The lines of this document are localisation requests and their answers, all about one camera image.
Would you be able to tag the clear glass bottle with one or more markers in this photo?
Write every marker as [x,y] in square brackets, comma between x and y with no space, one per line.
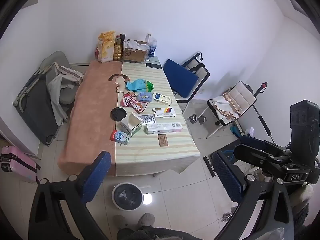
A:
[148,38]

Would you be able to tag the green and blue snack bag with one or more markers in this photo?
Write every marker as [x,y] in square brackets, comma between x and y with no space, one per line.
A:
[138,85]

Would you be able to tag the pink suitcase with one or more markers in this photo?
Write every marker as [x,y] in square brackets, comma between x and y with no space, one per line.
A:
[17,165]

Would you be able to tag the red can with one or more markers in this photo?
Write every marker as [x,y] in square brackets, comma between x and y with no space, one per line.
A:
[97,53]

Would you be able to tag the cardboard box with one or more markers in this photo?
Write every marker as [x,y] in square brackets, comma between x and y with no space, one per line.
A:
[133,55]

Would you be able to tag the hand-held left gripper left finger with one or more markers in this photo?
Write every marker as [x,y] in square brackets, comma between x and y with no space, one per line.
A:
[96,177]

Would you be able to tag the teal slipper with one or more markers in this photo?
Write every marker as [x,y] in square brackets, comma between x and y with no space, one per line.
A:
[235,131]

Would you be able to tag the blue and red milk carton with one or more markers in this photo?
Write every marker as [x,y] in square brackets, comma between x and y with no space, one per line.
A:
[120,137]

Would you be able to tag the beige garment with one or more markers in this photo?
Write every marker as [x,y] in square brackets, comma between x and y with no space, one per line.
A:
[225,110]

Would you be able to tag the brown card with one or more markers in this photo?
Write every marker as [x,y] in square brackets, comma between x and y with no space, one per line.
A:
[163,140]

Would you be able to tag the golden oil bottle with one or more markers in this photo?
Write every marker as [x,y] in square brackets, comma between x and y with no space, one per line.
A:
[118,51]

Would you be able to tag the grey folding bed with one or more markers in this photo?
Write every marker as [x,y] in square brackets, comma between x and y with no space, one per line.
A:
[37,110]

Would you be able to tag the blue tissue pack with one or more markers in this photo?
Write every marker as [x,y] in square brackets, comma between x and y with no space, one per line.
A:
[145,96]

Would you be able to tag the dark capped bottle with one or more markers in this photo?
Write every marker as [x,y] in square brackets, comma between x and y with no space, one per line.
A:
[122,37]

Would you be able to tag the pink snack bag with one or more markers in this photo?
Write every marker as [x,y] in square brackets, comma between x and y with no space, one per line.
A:
[132,103]

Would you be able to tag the person's right leg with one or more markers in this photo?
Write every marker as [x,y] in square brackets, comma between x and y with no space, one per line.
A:
[175,235]

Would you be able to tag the chrome dumbbell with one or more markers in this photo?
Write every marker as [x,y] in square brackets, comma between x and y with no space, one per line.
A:
[197,118]
[228,216]

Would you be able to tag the white box with blue label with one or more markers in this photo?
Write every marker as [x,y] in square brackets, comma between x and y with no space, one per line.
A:
[162,99]

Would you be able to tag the yellow and white bag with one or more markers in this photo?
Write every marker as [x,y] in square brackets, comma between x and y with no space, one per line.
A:
[106,50]

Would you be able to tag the blue label water bottle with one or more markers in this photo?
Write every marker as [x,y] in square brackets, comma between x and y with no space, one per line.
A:
[152,50]

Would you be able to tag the white and green box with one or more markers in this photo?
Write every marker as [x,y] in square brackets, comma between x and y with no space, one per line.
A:
[131,127]

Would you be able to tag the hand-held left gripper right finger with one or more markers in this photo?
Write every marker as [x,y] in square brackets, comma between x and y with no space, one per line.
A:
[226,177]

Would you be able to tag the person's leg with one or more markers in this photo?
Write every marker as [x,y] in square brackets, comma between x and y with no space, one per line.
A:
[130,235]
[175,235]

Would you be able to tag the person's left leg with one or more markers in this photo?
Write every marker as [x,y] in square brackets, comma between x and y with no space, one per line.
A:
[130,235]

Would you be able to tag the white box with coloured stripes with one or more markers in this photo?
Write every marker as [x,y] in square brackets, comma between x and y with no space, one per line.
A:
[162,113]

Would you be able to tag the grey chair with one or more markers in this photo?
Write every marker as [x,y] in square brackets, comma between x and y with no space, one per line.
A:
[53,60]

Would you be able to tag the grey and white garment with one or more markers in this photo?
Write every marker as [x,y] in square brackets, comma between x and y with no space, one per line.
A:
[56,92]

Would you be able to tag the black pole with red tip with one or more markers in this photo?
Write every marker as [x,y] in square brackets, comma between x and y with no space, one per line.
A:
[261,120]

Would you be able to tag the white plastic bag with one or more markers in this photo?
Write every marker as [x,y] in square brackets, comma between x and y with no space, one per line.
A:
[138,45]

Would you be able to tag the person's right forearm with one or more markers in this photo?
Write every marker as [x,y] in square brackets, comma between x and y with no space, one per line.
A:
[306,197]

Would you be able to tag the black frame chair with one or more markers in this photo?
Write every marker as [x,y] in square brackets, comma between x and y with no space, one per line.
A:
[197,67]

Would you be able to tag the white padded chair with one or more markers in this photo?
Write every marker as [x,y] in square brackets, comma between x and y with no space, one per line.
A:
[241,95]

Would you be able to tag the white crumpled paper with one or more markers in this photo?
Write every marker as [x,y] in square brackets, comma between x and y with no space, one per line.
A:
[248,131]

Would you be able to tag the black bin liner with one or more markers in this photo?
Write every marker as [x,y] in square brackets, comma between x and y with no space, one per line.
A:
[127,197]

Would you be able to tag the round white waste bin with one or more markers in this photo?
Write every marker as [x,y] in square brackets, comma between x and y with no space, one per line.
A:
[113,200]

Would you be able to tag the long white box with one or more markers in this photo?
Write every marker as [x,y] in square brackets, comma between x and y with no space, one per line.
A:
[162,128]

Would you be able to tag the black phone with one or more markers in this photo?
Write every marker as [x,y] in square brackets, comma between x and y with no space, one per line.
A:
[153,65]

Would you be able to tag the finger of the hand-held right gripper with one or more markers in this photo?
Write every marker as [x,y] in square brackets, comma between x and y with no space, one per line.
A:
[257,142]
[257,157]

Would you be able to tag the black round lid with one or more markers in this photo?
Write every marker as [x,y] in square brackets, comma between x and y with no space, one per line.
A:
[118,113]

